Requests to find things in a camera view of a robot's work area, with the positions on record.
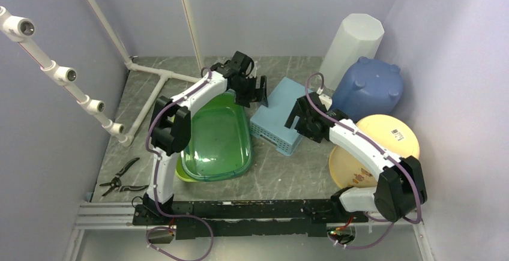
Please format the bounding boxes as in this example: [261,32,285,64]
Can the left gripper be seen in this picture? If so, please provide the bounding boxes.
[231,76,268,109]

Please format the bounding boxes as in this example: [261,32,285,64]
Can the light blue perforated basket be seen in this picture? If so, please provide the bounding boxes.
[250,77,304,156]

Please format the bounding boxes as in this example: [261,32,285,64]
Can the dark green basket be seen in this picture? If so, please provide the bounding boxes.
[181,91,253,182]

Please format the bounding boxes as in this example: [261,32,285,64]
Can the blue bucket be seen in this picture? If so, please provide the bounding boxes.
[330,56,404,122]

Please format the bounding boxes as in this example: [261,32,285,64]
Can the cream cartoon bucket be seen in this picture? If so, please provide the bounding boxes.
[328,115,420,188]

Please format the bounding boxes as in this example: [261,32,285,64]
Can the white octagonal bin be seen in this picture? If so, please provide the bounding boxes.
[319,13,385,90]

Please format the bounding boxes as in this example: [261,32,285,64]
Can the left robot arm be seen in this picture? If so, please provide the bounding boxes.
[142,51,268,225]

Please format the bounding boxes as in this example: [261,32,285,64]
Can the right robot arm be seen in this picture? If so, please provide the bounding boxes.
[285,92,427,224]

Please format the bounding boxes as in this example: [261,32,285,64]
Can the lime green basket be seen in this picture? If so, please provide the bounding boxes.
[175,157,197,182]

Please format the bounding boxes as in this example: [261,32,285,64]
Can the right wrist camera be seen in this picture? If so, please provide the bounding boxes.
[316,89,333,110]

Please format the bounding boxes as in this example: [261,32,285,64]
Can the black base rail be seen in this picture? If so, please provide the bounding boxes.
[132,199,367,240]

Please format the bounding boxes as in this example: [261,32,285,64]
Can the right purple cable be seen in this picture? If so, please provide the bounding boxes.
[305,72,423,251]

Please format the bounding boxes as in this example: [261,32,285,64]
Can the black flat handle piece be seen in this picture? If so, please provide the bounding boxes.
[119,185,149,192]

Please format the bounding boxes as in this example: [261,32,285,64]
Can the black handled pliers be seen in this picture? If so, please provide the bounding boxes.
[99,157,140,197]

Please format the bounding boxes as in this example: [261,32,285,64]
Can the white PVC pipe frame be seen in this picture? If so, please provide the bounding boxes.
[0,0,210,148]

